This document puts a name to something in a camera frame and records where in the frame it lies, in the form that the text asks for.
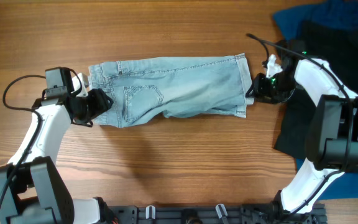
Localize blue cloth garment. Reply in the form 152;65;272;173
272;0;358;200

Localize right black cable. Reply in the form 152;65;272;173
246;32;355;212

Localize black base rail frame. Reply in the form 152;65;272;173
110;203;328;224

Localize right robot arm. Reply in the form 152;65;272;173
246;39;358;221

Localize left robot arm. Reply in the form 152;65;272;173
0;67;118;223

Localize light blue denim shorts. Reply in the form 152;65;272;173
89;54;254;128

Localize black cloth garment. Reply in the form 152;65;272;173
274;21;358;159

